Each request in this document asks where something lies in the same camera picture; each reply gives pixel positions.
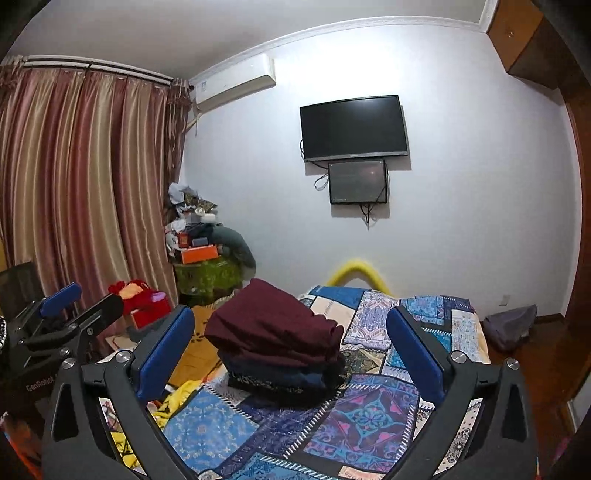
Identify orange box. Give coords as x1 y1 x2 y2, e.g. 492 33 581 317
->
181 245 219 265

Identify black wall television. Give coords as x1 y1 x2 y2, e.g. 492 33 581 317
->
300 95 409 162

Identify maroon button shirt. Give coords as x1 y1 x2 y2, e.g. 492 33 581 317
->
204 279 344 368

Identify yellow pool noodle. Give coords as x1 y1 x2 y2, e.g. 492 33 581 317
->
325 259 393 295

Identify wooden lap desk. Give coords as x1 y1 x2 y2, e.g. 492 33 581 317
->
168 305 221 387

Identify small wall monitor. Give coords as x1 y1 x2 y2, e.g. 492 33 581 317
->
329 159 389 205

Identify folded blue denim jeans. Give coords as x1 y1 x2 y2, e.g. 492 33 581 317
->
221 356 344 391

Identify striped pink curtain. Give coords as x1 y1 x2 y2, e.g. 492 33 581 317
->
1 57 191 308

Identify grey backpack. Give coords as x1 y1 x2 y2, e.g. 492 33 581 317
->
482 305 538 352

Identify blue patchwork bedspread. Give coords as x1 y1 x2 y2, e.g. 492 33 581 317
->
98 284 492 480

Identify grey green pillow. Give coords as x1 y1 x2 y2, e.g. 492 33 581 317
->
211 226 256 269

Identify green cloth covered stand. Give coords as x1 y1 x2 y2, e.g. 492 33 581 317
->
174 257 242 305

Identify white air conditioner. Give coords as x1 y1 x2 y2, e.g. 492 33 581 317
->
194 54 276 113

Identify black patterned folded garment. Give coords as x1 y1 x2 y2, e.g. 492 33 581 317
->
228 372 341 408

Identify red plush toy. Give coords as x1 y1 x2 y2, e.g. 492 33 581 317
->
108 279 166 315

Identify wooden overhead cabinet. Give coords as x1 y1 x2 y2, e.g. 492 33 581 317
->
488 0 570 90

